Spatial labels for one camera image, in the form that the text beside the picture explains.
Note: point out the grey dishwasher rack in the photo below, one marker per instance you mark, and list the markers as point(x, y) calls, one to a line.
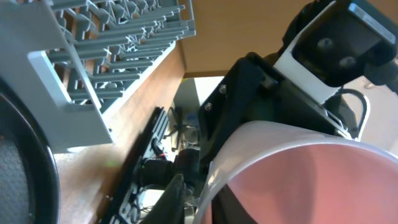
point(70, 65)

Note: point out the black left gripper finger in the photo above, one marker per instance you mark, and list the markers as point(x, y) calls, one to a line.
point(169, 209)

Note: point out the pink cup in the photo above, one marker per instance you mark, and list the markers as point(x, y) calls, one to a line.
point(269, 172)

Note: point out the round black serving tray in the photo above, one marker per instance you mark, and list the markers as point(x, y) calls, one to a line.
point(30, 190)

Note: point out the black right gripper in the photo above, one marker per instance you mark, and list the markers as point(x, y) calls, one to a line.
point(253, 91)

